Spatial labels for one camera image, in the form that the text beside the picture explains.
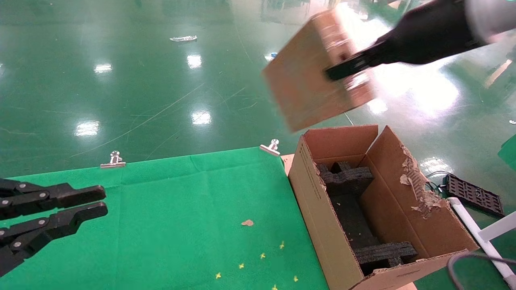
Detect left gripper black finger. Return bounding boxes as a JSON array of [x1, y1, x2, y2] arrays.
[[0, 201, 109, 278], [0, 178, 107, 221]]

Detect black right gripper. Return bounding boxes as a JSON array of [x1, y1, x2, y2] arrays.
[[325, 0, 485, 81]]

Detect small brown cardboard box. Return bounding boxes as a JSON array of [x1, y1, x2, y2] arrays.
[[261, 8, 377, 133]]

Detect large open cardboard carton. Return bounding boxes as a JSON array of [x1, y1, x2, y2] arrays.
[[287, 124, 480, 290]]

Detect silver binder clip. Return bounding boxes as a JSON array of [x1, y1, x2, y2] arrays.
[[259, 139, 281, 157], [100, 150, 126, 169]]

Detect green tablecloth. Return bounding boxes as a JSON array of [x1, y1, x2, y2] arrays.
[[0, 146, 329, 290]]

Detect black foam insert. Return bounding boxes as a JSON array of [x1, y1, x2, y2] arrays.
[[316, 161, 418, 277]]

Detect black power strip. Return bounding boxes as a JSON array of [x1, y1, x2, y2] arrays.
[[445, 173, 505, 218]]

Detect green cloth covered table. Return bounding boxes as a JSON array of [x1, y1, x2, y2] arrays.
[[498, 135, 516, 170]]

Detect thin black floor wires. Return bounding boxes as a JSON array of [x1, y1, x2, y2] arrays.
[[425, 171, 449, 195]]

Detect white table leg frame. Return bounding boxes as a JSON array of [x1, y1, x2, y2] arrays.
[[447, 197, 516, 288]]

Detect thin dark cable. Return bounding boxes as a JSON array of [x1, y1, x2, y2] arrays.
[[447, 251, 516, 290]]

